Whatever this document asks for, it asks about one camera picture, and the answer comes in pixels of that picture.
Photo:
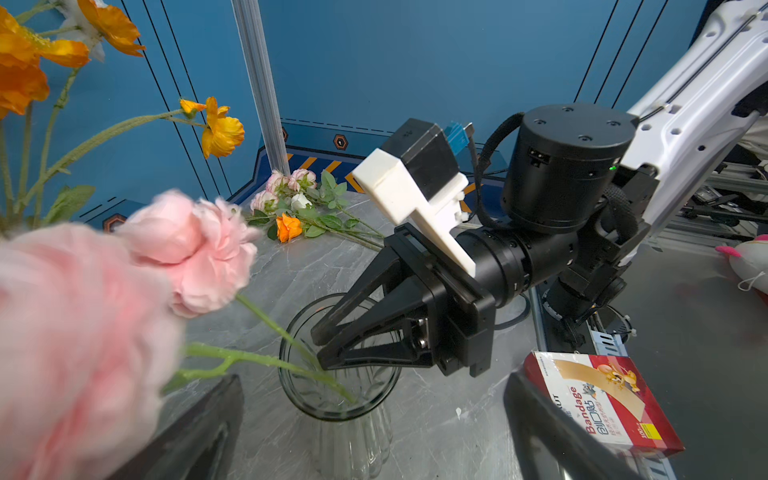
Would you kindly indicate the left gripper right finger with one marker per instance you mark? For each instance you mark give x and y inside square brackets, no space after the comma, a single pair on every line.
[530,415]

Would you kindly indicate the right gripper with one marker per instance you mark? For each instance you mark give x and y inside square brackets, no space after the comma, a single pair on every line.
[433,313]

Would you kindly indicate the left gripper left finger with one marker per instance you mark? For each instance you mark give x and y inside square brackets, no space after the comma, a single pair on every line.
[200,444]

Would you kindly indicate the pink rose spray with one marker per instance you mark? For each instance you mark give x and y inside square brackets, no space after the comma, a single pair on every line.
[302,193]

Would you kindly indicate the clear ribbed glass vase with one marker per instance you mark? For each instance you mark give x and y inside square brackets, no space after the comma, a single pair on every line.
[348,425]

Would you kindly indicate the pink carnation spray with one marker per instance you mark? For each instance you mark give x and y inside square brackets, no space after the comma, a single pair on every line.
[93,331]

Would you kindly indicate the yellow orange poppy spray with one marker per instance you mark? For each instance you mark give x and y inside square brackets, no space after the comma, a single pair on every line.
[69,34]

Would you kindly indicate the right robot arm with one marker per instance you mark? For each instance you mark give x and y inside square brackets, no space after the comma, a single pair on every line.
[562,194]

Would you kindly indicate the red bandage box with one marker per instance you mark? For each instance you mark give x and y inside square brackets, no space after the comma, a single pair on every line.
[608,398]

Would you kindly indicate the yellow rose flower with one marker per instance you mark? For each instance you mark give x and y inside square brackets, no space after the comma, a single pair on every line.
[286,228]

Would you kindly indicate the white plush toy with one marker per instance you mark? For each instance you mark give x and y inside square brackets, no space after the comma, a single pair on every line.
[749,261]

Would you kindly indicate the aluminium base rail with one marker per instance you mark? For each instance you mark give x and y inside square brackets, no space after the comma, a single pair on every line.
[648,466]

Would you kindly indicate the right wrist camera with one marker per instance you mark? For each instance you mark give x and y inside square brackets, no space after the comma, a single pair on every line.
[414,175]

